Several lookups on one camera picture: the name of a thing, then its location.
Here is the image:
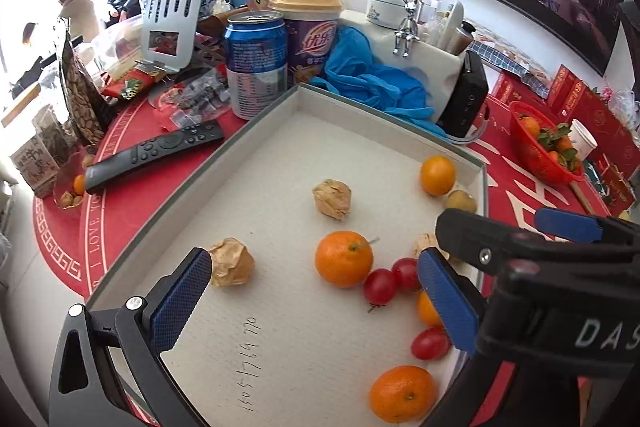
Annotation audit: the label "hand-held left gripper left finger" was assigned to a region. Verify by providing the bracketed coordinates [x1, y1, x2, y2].
[48, 247, 214, 427]

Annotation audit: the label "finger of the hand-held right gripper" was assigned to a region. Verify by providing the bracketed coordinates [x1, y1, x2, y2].
[534, 207, 640, 249]
[435, 208, 551, 280]

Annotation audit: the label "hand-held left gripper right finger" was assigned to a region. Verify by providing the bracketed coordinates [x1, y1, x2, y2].
[417, 248, 581, 427]

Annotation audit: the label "small olive-brown round fruit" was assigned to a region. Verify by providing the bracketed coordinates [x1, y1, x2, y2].
[445, 189, 478, 215]

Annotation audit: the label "smooth round orange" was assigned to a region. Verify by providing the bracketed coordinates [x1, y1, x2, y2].
[420, 156, 457, 196]

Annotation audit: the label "small tangerine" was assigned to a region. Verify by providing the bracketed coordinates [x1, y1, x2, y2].
[369, 365, 438, 424]

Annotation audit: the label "tangerine with stem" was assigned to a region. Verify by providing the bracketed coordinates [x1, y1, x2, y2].
[315, 231, 375, 289]

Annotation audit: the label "grey cardboard tray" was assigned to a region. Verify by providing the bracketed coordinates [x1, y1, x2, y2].
[85, 83, 488, 427]

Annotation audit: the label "small yellow-orange kumquat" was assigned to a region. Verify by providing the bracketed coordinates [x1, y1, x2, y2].
[416, 291, 443, 328]

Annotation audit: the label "long wooden back scratcher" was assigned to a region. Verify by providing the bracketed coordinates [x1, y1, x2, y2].
[570, 183, 598, 215]

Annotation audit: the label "red cherry tomato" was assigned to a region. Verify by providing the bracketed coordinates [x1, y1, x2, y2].
[391, 258, 423, 293]
[363, 268, 398, 308]
[411, 327, 451, 360]

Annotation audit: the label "red gift bag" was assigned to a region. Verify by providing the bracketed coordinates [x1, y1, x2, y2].
[597, 159, 636, 215]

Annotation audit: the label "red plastic basket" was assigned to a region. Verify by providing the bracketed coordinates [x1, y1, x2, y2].
[509, 101, 585, 186]

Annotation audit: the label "floral paper cup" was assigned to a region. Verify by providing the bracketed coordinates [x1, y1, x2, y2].
[570, 119, 599, 162]

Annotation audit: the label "red printed tablecloth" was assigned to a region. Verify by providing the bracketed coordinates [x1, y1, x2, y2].
[32, 72, 621, 427]

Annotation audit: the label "red gift box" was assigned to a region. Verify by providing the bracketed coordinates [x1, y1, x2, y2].
[547, 64, 586, 115]
[492, 71, 533, 108]
[565, 87, 631, 152]

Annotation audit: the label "clear plastic bag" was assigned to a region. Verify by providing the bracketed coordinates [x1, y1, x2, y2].
[602, 84, 640, 132]

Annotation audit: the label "black portable radio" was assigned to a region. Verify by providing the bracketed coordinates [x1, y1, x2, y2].
[436, 51, 491, 140]

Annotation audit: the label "black remote control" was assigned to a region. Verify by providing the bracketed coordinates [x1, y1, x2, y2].
[84, 119, 225, 195]

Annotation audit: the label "white box with tap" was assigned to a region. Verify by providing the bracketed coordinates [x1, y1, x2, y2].
[340, 9, 468, 128]

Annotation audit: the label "blue rubber gloves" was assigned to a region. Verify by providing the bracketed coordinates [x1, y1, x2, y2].
[310, 27, 448, 138]

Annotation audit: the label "checkered cloth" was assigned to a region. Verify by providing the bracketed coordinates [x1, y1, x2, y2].
[470, 32, 548, 90]

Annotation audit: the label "brown bottle with black cap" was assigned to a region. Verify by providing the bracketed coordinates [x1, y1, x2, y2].
[452, 21, 476, 56]

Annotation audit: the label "brown printed paper box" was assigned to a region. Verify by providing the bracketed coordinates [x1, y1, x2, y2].
[10, 134, 63, 200]
[31, 104, 78, 158]

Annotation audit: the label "clear wrapped sweets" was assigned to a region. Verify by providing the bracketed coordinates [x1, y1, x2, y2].
[150, 67, 232, 130]

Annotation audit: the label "silver rabbit figurine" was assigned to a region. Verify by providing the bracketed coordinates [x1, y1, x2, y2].
[387, 0, 431, 58]

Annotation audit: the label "white bottle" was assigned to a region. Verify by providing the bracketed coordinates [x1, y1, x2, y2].
[440, 0, 466, 52]

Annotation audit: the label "red green snack packet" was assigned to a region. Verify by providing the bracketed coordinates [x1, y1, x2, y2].
[102, 66, 167, 101]

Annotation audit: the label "bean patterned bag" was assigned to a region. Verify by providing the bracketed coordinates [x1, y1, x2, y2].
[59, 19, 118, 148]

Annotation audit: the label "white ceramic pot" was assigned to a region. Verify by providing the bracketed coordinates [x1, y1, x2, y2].
[366, 0, 417, 30]

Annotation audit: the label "blue drink can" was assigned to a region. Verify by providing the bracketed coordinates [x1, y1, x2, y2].
[224, 11, 289, 122]

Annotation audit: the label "purple milk tea cup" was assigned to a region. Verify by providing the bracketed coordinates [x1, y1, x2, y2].
[269, 0, 345, 90]

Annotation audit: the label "slotted metal spatula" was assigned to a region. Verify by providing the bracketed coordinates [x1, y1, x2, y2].
[141, 0, 208, 72]

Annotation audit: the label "clear plastic container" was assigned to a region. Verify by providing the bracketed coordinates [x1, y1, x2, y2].
[90, 14, 148, 68]

